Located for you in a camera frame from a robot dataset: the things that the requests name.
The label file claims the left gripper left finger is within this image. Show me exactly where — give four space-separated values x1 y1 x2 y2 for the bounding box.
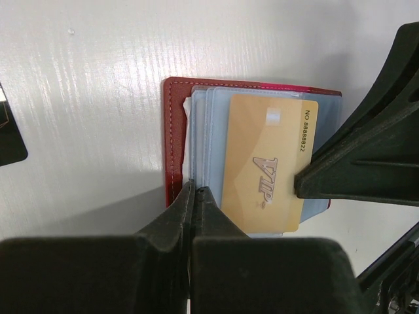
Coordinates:
1 181 195 313

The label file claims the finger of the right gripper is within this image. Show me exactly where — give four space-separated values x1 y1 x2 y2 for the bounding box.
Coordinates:
294 22 418 206

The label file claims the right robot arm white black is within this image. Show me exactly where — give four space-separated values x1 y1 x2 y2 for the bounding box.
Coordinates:
295 23 418 313

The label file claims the gold VIP card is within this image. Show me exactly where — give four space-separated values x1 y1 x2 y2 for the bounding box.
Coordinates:
221 94 319 234

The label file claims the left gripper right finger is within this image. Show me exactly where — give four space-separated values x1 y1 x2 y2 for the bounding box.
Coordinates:
191 188 366 313

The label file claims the black VIP card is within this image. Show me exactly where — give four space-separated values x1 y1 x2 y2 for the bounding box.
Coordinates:
0 86 28 166

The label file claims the red leather card holder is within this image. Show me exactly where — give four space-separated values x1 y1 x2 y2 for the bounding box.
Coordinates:
163 77 342 230

